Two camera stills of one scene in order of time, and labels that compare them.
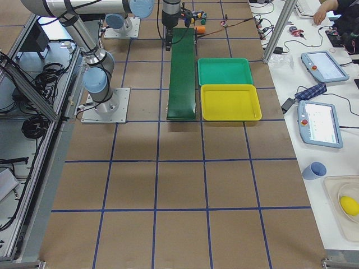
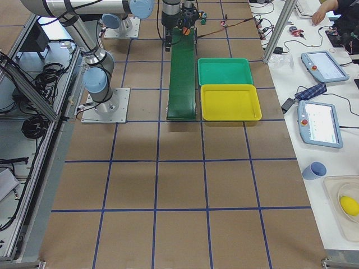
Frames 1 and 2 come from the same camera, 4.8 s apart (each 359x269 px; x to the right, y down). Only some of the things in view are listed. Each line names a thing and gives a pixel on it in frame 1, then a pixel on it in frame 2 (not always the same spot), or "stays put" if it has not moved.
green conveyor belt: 182,105 stays put
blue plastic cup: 315,170 stays put
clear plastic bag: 280,61 stays put
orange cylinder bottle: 201,29 to 185,31
